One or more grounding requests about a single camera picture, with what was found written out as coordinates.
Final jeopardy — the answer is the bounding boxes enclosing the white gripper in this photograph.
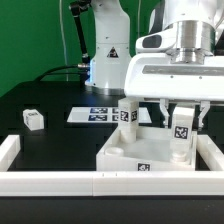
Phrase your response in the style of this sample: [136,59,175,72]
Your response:
[124,53,224,130]

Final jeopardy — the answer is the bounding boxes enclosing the white square tabletop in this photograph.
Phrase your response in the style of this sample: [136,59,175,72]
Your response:
[96,126,197,171]

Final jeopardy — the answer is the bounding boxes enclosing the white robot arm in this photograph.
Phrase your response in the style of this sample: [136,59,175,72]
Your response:
[85,0,224,126]

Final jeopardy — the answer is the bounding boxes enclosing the fiducial marker sheet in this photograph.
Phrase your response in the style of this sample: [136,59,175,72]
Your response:
[67,107,151,124]

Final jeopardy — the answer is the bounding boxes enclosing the white U-shaped obstacle fence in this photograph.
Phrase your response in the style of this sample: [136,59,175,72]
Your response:
[0,135,224,196]

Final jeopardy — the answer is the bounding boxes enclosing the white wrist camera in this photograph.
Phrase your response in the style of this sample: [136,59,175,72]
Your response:
[135,28,176,54]

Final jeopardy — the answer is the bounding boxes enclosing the black cable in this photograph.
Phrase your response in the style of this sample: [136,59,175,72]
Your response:
[34,64,91,82]

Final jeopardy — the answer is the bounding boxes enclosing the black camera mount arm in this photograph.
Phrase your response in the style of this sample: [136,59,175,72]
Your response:
[69,0,91,63]

